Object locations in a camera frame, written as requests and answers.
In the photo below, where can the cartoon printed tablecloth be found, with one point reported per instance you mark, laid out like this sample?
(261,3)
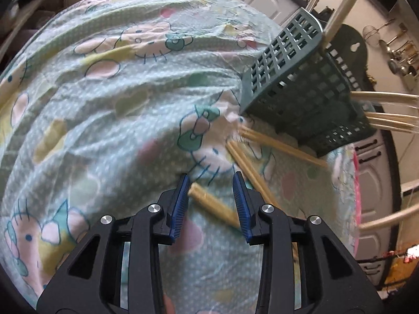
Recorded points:
(98,121)

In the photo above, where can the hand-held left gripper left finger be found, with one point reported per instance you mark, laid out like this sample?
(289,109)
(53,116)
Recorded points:
(178,206)

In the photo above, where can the bamboo chopstick pair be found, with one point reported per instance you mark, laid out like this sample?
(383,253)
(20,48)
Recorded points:
(386,97)
(386,220)
(212,202)
(392,121)
(340,9)

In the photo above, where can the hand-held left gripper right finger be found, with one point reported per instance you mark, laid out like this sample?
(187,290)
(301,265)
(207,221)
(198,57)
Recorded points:
(242,206)

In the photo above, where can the green plastic utensil basket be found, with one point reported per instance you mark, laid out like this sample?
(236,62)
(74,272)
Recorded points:
(294,81)

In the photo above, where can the metal ladle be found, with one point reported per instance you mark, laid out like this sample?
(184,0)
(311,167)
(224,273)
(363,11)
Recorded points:
(384,45)
(394,63)

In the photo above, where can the pink patterned cloth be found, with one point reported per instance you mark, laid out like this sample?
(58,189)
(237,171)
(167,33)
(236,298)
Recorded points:
(356,202)

